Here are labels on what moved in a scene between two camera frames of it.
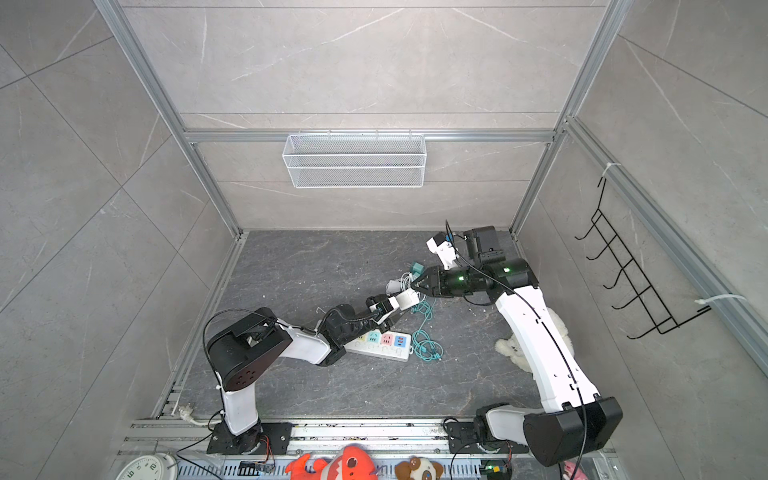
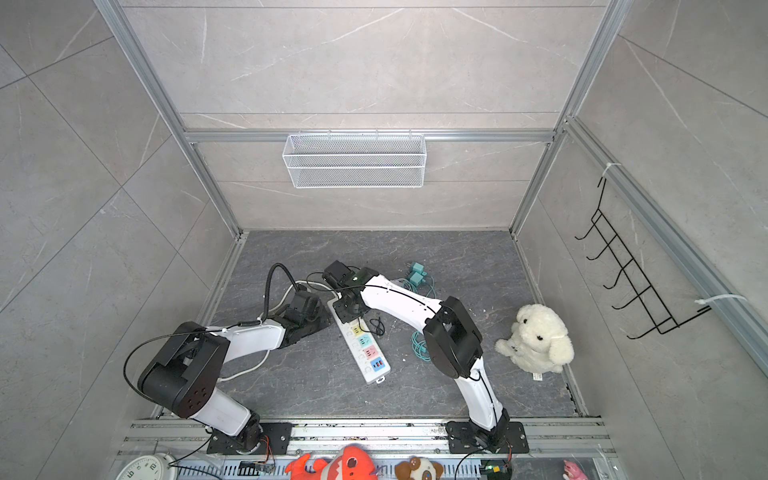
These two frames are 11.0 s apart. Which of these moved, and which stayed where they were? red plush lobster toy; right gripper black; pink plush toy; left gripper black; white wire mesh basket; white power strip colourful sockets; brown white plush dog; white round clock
Moved: right gripper black; white power strip colourful sockets; left gripper black
Stayed: pink plush toy; white wire mesh basket; brown white plush dog; red plush lobster toy; white round clock
